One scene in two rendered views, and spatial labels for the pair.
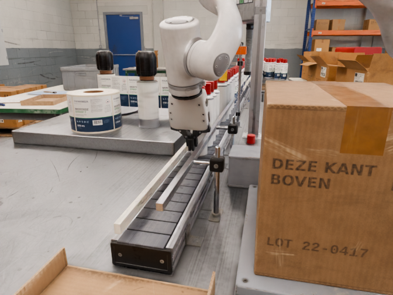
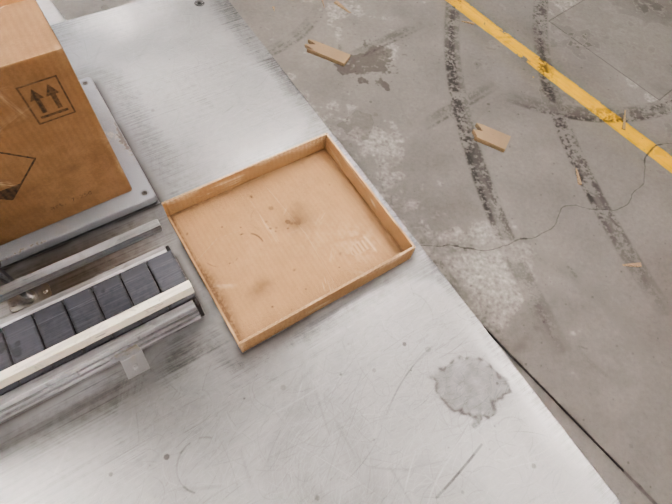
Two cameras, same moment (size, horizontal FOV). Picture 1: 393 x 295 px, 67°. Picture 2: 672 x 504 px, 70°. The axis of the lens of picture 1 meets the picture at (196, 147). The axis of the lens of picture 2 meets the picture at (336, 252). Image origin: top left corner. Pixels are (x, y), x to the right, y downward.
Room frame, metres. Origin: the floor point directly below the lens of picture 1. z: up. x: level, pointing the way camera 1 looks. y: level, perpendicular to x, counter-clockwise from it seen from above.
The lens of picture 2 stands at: (0.50, 0.41, 1.50)
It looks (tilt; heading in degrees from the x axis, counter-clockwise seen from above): 62 degrees down; 215
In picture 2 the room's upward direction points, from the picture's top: 11 degrees clockwise
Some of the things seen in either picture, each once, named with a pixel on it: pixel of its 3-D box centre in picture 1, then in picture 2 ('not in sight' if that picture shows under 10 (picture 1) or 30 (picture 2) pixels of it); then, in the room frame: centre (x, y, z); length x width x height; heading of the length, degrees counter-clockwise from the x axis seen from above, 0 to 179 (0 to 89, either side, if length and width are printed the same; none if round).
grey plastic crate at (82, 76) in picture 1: (92, 76); not in sight; (3.19, 1.09, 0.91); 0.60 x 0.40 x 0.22; 178
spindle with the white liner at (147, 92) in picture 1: (147, 89); not in sight; (1.20, 0.20, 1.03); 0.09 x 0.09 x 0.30
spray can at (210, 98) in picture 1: (205, 115); not in sight; (0.93, -0.03, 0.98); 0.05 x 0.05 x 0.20
